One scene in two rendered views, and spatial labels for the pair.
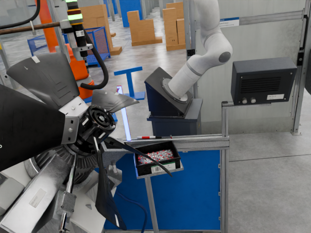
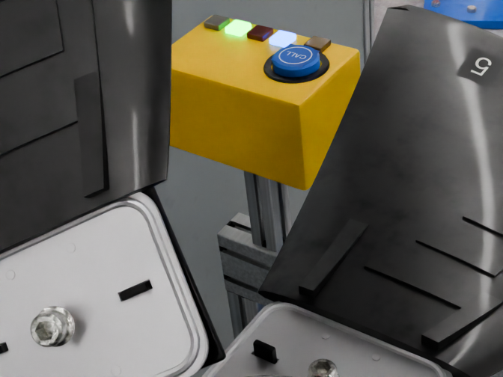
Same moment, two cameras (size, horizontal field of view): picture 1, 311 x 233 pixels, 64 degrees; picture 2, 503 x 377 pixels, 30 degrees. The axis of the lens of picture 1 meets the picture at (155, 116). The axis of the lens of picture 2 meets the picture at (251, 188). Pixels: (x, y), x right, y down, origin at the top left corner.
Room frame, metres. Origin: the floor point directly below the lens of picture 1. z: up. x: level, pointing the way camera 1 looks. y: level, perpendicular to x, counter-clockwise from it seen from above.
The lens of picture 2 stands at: (0.66, 0.11, 1.48)
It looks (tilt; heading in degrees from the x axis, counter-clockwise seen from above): 38 degrees down; 30
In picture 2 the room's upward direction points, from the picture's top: 7 degrees counter-clockwise
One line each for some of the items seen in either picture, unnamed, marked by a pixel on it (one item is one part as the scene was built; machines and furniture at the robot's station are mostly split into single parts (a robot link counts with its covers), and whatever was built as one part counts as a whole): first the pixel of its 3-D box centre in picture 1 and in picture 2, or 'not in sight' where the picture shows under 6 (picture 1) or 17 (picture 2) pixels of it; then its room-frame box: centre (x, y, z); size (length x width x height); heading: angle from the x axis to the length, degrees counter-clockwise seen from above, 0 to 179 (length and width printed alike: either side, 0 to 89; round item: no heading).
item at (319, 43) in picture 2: not in sight; (316, 44); (1.31, 0.40, 1.08); 0.02 x 0.02 x 0.01; 81
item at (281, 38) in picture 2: not in sight; (282, 38); (1.32, 0.44, 1.08); 0.02 x 0.02 x 0.01; 81
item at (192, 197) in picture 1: (155, 194); not in sight; (1.23, 0.06, 0.45); 0.82 x 0.02 x 0.66; 81
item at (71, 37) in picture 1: (76, 35); not in sight; (0.88, 0.23, 1.49); 0.09 x 0.07 x 0.10; 116
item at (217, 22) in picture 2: not in sight; (216, 22); (1.33, 0.51, 1.08); 0.02 x 0.02 x 0.01; 81
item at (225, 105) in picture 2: not in sight; (257, 104); (1.29, 0.45, 1.02); 0.16 x 0.10 x 0.11; 81
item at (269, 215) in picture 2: not in sight; (267, 191); (1.29, 0.45, 0.92); 0.03 x 0.03 x 0.12; 81
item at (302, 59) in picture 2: not in sight; (296, 62); (1.28, 0.41, 1.08); 0.04 x 0.04 x 0.02
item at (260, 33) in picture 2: not in sight; (260, 33); (1.32, 0.46, 1.08); 0.02 x 0.02 x 0.01; 81
